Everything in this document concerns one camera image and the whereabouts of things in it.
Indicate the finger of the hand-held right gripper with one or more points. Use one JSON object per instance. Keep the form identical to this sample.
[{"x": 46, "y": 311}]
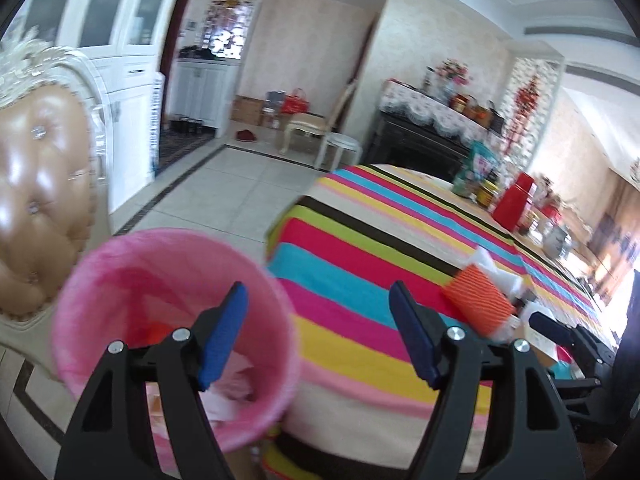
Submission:
[{"x": 550, "y": 330}]

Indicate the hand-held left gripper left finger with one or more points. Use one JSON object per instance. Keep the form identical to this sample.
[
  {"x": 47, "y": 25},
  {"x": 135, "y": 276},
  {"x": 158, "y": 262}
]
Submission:
[{"x": 225, "y": 330}]

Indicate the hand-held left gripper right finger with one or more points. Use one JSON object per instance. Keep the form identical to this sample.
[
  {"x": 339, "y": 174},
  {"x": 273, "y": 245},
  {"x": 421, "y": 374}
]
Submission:
[{"x": 415, "y": 330}]

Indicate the orange ribbed paper piece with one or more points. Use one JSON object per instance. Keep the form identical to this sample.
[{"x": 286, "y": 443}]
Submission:
[{"x": 472, "y": 300}]

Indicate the pink trash bin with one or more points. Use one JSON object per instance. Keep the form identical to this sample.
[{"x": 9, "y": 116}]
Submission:
[{"x": 125, "y": 270}]

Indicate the white teapot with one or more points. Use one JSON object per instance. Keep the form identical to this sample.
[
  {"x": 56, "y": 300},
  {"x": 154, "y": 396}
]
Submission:
[{"x": 555, "y": 240}]

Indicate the white plastic wrapper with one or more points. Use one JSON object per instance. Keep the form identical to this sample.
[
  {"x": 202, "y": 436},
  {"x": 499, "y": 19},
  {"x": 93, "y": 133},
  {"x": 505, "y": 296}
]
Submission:
[{"x": 487, "y": 262}]

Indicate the striped tablecloth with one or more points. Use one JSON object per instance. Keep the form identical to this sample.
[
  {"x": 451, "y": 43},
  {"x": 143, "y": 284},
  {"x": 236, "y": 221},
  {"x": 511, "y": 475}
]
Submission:
[{"x": 350, "y": 260}]

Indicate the dark glass jar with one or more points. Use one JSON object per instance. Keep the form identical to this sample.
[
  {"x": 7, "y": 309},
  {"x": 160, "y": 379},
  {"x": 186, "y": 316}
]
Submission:
[{"x": 529, "y": 222}]

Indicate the patterned brown curtains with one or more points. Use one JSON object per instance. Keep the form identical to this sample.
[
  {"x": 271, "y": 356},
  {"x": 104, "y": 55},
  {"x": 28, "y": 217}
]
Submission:
[{"x": 615, "y": 220}]

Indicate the red thermos jug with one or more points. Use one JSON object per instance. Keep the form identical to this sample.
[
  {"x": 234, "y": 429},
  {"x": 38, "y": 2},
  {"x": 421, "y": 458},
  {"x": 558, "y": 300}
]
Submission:
[{"x": 512, "y": 205}]

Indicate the yellow jar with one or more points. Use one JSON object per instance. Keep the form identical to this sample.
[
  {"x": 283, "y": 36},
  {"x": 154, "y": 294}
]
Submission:
[{"x": 487, "y": 194}]

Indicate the teal snack bag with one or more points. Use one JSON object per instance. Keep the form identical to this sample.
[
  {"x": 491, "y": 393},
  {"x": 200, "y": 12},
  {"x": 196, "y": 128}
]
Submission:
[{"x": 477, "y": 165}]

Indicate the black piano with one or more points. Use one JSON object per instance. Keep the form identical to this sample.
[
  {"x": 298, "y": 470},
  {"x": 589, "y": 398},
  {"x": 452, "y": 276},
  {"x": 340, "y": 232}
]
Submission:
[{"x": 415, "y": 147}]

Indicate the red slippers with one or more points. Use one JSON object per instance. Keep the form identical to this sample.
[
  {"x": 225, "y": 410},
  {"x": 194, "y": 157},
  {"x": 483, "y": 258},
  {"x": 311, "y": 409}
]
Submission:
[{"x": 246, "y": 136}]

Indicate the white round stool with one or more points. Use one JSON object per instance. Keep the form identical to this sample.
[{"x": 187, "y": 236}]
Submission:
[{"x": 340, "y": 142}]

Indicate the row of dark shoes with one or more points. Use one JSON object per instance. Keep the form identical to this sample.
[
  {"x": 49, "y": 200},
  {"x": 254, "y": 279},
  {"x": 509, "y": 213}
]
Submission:
[{"x": 186, "y": 126}]

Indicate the white lattice panel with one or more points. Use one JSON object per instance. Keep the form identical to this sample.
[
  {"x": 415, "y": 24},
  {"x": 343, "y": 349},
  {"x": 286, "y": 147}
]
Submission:
[{"x": 157, "y": 125}]

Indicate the black handbag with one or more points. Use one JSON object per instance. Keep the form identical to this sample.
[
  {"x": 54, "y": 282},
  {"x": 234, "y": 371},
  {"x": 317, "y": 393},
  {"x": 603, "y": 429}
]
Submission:
[{"x": 498, "y": 119}]

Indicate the cardboard box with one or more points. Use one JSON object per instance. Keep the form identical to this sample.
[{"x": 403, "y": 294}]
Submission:
[{"x": 246, "y": 110}]

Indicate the cream dining chair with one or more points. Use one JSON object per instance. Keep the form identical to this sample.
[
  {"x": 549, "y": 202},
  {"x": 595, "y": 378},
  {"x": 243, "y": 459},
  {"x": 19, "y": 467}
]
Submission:
[{"x": 307, "y": 122}]

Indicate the woven basket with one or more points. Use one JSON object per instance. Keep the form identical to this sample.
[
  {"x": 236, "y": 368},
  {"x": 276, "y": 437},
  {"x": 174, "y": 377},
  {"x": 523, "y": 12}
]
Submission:
[
  {"x": 481, "y": 115},
  {"x": 461, "y": 103}
]

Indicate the floral lace cloth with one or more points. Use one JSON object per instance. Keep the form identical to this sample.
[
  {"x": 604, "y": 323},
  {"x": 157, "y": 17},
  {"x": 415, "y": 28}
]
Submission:
[{"x": 415, "y": 100}]

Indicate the grey bag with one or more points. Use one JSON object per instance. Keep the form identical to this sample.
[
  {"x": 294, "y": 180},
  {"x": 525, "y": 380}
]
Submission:
[{"x": 275, "y": 100}]

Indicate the red hanging knot ornament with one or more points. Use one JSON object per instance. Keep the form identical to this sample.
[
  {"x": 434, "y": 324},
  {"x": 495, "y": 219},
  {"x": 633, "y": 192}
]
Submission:
[{"x": 527, "y": 95}]

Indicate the red gift bag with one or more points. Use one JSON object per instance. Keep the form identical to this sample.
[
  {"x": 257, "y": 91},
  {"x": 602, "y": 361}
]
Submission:
[{"x": 295, "y": 103}]

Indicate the white shoe cabinet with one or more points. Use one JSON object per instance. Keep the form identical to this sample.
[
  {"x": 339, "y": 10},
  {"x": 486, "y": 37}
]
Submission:
[{"x": 205, "y": 90}]

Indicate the tall white cabinet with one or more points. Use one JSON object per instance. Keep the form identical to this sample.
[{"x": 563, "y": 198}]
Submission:
[{"x": 130, "y": 90}]

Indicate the flower bouquet in vase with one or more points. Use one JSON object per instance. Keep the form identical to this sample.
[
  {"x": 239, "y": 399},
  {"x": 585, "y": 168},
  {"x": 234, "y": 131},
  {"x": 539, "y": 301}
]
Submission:
[{"x": 452, "y": 70}]

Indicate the tufted leather chair white frame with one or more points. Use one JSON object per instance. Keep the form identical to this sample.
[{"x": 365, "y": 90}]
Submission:
[{"x": 45, "y": 170}]

